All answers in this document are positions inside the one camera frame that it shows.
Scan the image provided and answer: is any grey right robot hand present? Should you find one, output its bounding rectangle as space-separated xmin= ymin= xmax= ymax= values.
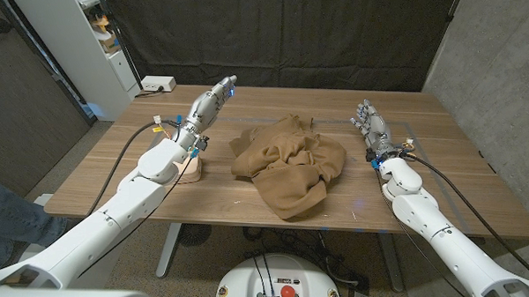
xmin=347 ymin=98 xmax=405 ymax=167

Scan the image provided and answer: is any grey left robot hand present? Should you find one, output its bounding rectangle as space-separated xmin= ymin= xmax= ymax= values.
xmin=177 ymin=72 xmax=239 ymax=152

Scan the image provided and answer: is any brown jacket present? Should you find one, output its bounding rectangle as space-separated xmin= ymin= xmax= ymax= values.
xmin=226 ymin=111 xmax=349 ymax=223

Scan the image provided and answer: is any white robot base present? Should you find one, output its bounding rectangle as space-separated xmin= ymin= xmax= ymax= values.
xmin=214 ymin=251 xmax=345 ymax=297

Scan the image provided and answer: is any white power strip box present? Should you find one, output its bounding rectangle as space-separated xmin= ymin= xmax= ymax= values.
xmin=140 ymin=75 xmax=178 ymax=93

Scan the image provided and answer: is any cardboard box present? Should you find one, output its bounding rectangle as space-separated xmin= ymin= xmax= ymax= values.
xmin=101 ymin=32 xmax=122 ymax=55

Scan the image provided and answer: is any black backdrop curtain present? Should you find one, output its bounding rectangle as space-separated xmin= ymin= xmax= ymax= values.
xmin=94 ymin=0 xmax=463 ymax=95

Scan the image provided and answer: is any black backdrop stand pole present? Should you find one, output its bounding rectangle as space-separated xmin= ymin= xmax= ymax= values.
xmin=88 ymin=0 xmax=147 ymax=92
xmin=444 ymin=0 xmax=463 ymax=23

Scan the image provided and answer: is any round black floor fan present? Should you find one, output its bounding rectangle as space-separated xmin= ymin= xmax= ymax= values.
xmin=176 ymin=223 xmax=213 ymax=248

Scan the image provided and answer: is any white table leg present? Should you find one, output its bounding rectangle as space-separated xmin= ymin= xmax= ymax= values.
xmin=376 ymin=234 xmax=407 ymax=293
xmin=155 ymin=222 xmax=183 ymax=279

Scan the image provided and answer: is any white shelf cabinet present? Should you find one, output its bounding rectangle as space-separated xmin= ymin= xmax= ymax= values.
xmin=0 ymin=0 xmax=145 ymax=123

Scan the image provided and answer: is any person leg in jeans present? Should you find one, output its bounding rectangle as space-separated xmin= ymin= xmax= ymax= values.
xmin=0 ymin=170 xmax=71 ymax=282

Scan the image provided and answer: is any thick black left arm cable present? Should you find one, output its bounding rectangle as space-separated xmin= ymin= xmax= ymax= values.
xmin=86 ymin=118 xmax=183 ymax=220

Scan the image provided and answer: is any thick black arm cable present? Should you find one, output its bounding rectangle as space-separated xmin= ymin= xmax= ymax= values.
xmin=86 ymin=118 xmax=183 ymax=220
xmin=399 ymin=152 xmax=529 ymax=282

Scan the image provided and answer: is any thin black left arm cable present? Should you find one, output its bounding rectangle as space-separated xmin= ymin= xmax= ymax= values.
xmin=78 ymin=152 xmax=196 ymax=283

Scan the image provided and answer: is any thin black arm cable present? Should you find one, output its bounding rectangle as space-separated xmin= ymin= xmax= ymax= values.
xmin=370 ymin=168 xmax=483 ymax=297
xmin=78 ymin=152 xmax=196 ymax=283

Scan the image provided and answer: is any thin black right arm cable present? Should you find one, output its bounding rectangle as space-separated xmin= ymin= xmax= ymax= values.
xmin=370 ymin=168 xmax=483 ymax=297

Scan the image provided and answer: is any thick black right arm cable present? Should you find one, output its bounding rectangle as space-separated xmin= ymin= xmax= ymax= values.
xmin=399 ymin=152 xmax=529 ymax=282

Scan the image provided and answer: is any black floor cable bundle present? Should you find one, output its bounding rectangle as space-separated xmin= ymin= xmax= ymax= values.
xmin=242 ymin=226 xmax=360 ymax=285

